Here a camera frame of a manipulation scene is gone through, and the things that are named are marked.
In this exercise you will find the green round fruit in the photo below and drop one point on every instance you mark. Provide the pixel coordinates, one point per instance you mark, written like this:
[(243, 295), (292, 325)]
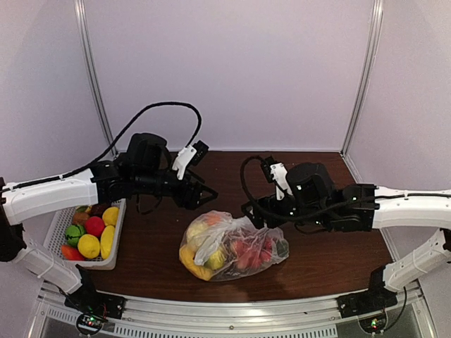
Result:
[(73, 234)]

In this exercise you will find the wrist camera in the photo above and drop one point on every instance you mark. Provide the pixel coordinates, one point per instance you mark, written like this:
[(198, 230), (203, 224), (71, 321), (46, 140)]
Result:
[(275, 172), (189, 155)]

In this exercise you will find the yellow fruit front centre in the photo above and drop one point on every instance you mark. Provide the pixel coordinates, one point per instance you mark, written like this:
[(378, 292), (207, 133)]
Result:
[(89, 246)]

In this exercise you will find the white plastic basket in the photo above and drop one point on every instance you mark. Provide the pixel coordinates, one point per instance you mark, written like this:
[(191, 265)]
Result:
[(55, 237)]

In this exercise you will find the yellow fruit back right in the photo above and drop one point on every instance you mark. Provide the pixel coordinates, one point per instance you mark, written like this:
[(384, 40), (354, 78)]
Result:
[(110, 216)]

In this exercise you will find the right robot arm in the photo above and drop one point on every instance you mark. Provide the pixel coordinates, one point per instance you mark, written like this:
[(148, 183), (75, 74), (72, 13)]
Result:
[(367, 207)]

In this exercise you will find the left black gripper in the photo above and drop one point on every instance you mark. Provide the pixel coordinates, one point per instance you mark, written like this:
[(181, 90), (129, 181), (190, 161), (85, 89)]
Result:
[(190, 201)]

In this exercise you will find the orange fruit in bag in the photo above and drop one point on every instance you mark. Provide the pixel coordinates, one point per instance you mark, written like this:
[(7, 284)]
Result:
[(212, 218)]

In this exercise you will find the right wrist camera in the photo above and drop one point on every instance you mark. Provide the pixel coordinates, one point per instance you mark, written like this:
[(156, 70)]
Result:
[(275, 172)]

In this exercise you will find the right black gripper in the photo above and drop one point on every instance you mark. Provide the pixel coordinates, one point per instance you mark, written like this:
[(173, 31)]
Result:
[(258, 220)]

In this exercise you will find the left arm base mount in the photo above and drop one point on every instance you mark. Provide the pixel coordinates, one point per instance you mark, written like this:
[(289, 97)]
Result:
[(88, 300)]

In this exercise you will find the clear plastic bag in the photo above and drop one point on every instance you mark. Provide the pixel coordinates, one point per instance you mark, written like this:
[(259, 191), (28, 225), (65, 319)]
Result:
[(216, 247)]

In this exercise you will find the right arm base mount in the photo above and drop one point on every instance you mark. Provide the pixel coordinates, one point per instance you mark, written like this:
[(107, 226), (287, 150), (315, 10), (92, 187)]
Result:
[(366, 301)]

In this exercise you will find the yellow green fruit in bag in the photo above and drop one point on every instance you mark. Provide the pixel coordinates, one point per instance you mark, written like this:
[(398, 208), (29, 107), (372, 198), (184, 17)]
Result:
[(216, 261)]

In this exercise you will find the red fruit in bag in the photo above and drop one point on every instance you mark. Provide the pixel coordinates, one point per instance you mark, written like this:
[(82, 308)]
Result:
[(252, 256)]

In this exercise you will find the red round fruit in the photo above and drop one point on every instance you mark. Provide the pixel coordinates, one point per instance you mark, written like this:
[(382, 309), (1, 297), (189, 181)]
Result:
[(94, 226)]

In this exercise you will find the yellow fruit with leaf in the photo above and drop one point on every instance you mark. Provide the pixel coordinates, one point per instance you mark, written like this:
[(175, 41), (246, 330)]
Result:
[(82, 209)]

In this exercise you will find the orange red fruit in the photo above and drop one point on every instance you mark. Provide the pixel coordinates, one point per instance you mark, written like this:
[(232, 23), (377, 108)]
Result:
[(72, 254)]

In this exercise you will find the dark purple fruit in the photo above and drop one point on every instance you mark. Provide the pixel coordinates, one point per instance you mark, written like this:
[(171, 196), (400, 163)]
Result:
[(98, 210)]

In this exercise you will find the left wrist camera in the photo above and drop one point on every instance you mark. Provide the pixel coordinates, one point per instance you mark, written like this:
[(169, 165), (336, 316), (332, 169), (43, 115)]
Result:
[(189, 155)]

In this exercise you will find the yellow fruit front right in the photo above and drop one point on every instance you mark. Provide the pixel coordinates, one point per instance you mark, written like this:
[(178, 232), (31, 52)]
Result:
[(106, 241)]

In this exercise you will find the pale fruit in bag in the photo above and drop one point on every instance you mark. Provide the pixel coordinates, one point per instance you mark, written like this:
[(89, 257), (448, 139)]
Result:
[(195, 234)]

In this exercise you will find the brown fruit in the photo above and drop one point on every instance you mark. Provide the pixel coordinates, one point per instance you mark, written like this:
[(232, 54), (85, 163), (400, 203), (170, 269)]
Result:
[(80, 218)]

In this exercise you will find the aluminium front rail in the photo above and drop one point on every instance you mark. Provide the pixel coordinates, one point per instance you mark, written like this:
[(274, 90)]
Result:
[(314, 317)]

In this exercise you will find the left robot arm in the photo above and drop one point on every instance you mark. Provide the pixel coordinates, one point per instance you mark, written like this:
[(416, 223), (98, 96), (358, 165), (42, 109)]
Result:
[(99, 183)]

